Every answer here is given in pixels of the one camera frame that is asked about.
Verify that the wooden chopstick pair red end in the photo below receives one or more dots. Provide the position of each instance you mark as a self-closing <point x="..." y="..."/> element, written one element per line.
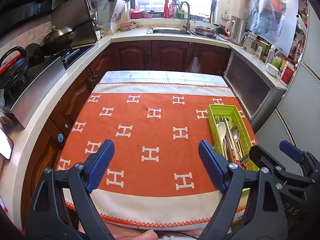
<point x="233" y="147"/>

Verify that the kitchen sink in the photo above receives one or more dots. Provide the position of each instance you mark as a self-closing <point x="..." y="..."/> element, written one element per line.
<point x="173" y="31"/>

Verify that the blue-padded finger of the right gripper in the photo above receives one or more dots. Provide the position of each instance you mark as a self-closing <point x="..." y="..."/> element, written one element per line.
<point x="291" y="151"/>

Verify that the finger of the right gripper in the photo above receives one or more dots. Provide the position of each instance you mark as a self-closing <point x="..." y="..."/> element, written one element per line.
<point x="262" y="158"/>

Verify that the wok on stove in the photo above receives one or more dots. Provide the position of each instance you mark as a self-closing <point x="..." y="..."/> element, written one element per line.
<point x="63" y="35"/>

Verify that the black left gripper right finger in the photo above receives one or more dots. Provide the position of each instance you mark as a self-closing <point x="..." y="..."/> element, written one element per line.
<point x="264" y="216"/>

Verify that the red bottle on windowsill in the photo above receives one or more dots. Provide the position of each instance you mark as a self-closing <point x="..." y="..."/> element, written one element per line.
<point x="166" y="9"/>

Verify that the orange H-pattern cloth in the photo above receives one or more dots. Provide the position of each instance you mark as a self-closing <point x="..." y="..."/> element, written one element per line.
<point x="155" y="179"/>

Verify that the steel spoon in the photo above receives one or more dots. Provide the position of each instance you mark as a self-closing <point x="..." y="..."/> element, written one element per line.
<point x="238" y="152"/>

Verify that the dark wood cabinets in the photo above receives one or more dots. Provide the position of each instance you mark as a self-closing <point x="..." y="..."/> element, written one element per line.
<point x="135" y="55"/>

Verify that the white ceramic spoon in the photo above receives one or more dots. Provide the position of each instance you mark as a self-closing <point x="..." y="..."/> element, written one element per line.
<point x="222" y="131"/>

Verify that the steel electric kettle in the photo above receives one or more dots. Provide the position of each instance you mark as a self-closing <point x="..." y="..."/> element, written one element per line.
<point x="235" y="28"/>

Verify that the gas stove top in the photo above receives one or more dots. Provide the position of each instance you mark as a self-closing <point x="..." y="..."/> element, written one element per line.
<point x="60" y="60"/>

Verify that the black pressure cooker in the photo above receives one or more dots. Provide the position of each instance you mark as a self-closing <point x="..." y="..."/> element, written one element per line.
<point x="14" y="69"/>

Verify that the white refrigerator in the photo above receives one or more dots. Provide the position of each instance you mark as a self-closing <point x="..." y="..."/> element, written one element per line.
<point x="296" y="118"/>

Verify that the green plastic utensil tray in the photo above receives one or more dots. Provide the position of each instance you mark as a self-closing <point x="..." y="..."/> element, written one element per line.
<point x="235" y="119"/>

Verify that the steel faucet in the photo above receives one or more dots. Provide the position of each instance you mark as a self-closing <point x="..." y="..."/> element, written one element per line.
<point x="186" y="25"/>

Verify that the white bowl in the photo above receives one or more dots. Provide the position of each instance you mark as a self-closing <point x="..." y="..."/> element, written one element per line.
<point x="271" y="69"/>

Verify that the silver oven appliance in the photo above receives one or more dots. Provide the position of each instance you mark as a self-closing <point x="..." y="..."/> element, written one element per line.
<point x="257" y="91"/>

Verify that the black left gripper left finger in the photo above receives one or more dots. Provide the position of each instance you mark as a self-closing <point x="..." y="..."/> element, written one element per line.
<point x="48" y="216"/>

